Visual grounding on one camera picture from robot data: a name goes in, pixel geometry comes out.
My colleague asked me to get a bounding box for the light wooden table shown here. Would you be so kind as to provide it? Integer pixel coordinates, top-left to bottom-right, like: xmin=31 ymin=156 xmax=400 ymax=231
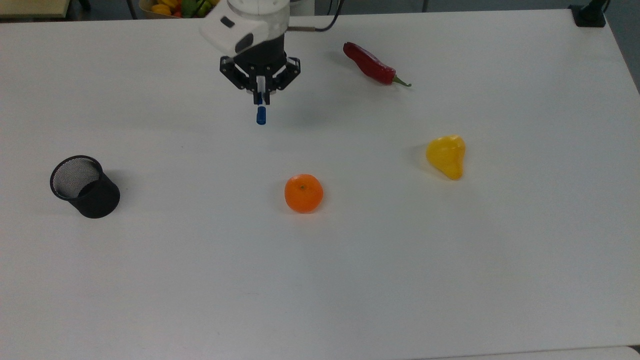
xmin=0 ymin=0 xmax=71 ymax=20

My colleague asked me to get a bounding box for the black mesh pen cup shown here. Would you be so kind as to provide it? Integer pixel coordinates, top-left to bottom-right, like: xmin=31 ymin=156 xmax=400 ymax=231
xmin=49 ymin=155 xmax=121 ymax=219

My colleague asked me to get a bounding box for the orange mandarin fruit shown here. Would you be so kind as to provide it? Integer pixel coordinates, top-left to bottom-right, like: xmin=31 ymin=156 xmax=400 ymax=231
xmin=284 ymin=173 xmax=325 ymax=215

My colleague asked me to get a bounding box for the yellow toy pear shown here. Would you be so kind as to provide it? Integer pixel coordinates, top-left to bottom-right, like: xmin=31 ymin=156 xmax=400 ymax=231
xmin=425 ymin=134 xmax=467 ymax=181

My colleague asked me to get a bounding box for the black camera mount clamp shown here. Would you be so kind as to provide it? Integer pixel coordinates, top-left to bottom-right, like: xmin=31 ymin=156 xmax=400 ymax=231
xmin=568 ymin=0 xmax=612 ymax=29

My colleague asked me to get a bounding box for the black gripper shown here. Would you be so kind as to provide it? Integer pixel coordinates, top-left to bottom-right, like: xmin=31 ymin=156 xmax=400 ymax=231
xmin=219 ymin=34 xmax=302 ymax=106

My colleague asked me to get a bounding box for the bowl of toy fruit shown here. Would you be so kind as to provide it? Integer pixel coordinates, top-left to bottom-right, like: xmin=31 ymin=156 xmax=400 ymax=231
xmin=138 ymin=0 xmax=221 ymax=20

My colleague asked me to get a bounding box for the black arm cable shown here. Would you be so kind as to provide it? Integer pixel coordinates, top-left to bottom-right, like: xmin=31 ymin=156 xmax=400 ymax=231
xmin=287 ymin=0 xmax=347 ymax=34

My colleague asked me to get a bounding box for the blue white marker pen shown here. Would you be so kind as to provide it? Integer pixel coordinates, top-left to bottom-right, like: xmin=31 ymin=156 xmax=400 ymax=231
xmin=255 ymin=76 xmax=267 ymax=126

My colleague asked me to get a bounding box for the red chili pepper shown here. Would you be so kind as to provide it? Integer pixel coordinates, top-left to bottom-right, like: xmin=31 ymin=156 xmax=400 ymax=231
xmin=342 ymin=41 xmax=413 ymax=89

